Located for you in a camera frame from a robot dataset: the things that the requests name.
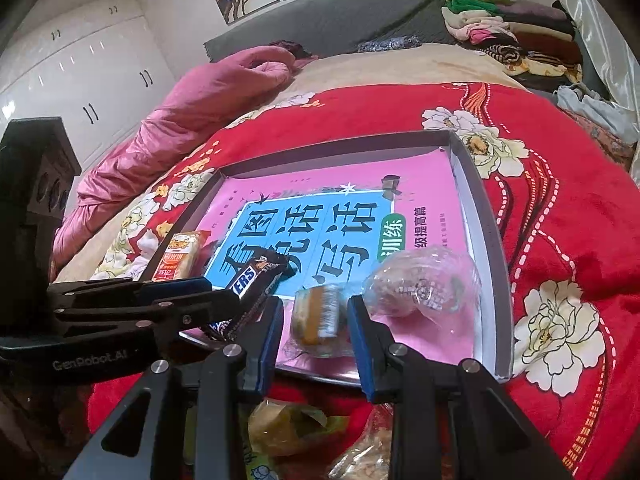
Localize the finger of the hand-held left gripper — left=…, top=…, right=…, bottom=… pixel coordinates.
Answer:
left=52, top=290, right=242, bottom=339
left=47, top=276, right=213, bottom=308

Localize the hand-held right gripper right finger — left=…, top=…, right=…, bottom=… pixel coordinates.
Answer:
left=347, top=294, right=573, bottom=480

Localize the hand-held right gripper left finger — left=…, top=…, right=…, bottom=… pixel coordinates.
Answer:
left=62, top=296, right=286, bottom=480

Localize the orange cracker packet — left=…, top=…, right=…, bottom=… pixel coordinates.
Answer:
left=159, top=230, right=213, bottom=281

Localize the yellow cake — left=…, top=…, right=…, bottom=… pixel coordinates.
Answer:
left=290, top=284, right=353, bottom=358

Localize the brown chocolate bar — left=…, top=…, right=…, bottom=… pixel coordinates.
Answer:
left=200, top=252, right=298, bottom=343

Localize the clear pastry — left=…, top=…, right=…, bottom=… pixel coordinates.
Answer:
left=362, top=249, right=482, bottom=318
left=327, top=407, right=396, bottom=480

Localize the green snack packet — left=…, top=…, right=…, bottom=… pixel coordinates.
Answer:
left=239, top=399, right=351, bottom=480

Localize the shallow grey cardboard box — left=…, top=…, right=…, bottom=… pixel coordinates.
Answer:
left=150, top=130, right=516, bottom=391

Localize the pink book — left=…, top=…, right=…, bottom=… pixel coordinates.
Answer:
left=192, top=152, right=483, bottom=386

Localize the pink quilt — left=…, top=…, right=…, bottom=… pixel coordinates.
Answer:
left=50, top=45, right=321, bottom=281

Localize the white wardrobe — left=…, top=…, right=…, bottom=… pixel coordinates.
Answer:
left=0, top=0, right=176, bottom=176

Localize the red floral blanket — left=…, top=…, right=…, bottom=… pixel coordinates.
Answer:
left=87, top=82, right=640, bottom=480

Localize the dark purple cloth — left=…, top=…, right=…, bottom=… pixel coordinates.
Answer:
left=267, top=40, right=318, bottom=68

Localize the beige bed sheet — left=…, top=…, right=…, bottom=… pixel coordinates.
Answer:
left=52, top=42, right=531, bottom=283

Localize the dark patterned cloth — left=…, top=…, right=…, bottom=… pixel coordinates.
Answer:
left=357, top=35, right=421, bottom=53

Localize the grey headboard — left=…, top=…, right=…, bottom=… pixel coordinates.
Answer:
left=203, top=0, right=453, bottom=63

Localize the light blue cloth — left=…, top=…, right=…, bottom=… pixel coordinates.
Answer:
left=552, top=82, right=640, bottom=146

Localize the pile of folded clothes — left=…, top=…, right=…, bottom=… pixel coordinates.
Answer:
left=442, top=0, right=586, bottom=93

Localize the white satin curtain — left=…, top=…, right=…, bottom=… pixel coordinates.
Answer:
left=555, top=0, right=640, bottom=186

